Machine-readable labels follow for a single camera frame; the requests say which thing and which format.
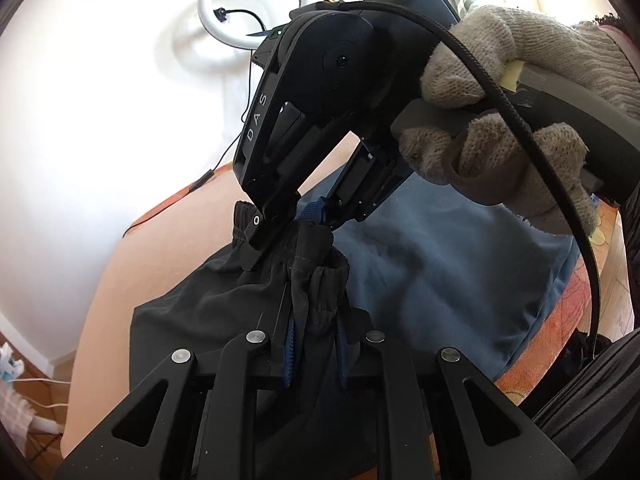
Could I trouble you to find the bed with orange floral sheet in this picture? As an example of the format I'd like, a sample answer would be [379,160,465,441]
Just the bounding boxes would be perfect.
[132,180,626,411]

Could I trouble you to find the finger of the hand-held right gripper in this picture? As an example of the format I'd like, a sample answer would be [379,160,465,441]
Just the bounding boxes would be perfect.
[299,135,417,235]
[235,187,303,273]

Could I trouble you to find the blue denim cloth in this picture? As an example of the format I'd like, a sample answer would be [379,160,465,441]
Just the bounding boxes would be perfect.
[300,175,581,383]

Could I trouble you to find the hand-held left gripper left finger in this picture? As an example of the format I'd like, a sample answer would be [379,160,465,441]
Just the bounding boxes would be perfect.
[52,317,301,480]

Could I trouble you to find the person's right hand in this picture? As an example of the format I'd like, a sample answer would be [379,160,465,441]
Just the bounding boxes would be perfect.
[397,4,640,235]

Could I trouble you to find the person's dark pleated clothing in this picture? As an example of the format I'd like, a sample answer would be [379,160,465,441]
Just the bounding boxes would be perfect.
[530,327,640,480]

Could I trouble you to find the white ring light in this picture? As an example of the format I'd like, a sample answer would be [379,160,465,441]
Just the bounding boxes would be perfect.
[198,0,309,52]

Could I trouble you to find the white cable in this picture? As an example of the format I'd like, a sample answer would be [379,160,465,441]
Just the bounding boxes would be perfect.
[10,377,68,433]

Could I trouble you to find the peach blanket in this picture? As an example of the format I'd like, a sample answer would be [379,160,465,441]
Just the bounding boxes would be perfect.
[60,145,351,466]

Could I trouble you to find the dark grey pants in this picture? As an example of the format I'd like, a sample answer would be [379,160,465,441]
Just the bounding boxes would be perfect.
[129,200,386,480]

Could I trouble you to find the black ring light cable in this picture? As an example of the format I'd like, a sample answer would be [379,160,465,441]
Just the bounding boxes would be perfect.
[122,52,261,238]

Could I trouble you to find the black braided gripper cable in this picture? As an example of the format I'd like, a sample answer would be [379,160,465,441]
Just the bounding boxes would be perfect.
[290,0,601,361]

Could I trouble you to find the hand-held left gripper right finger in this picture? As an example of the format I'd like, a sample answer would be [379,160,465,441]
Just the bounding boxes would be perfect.
[336,310,576,480]

